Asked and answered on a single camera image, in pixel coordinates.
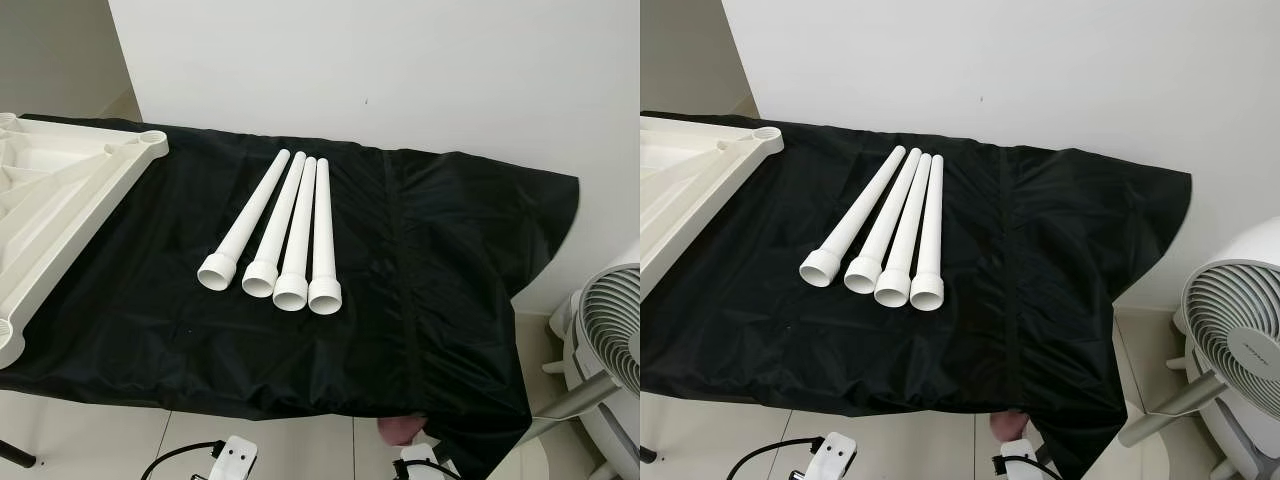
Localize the white plastic table top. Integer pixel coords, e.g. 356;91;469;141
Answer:
640;113;785;302
0;112;170;370

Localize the black table cloth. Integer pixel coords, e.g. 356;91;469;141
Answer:
0;113;582;477
640;111;1194;477

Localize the pink rounded object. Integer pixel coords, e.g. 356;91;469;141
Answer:
378;415;430;447
992;410;1032;442

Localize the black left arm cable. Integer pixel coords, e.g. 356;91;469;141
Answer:
140;440;226;480
727;436;826;480

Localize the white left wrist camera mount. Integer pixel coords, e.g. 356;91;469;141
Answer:
215;436;259;480
805;432;857;480

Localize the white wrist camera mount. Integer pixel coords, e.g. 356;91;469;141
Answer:
215;436;259;480
998;438;1043;480
398;445;443;480
805;432;857;480

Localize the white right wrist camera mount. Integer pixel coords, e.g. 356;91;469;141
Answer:
398;445;443;480
998;438;1043;480

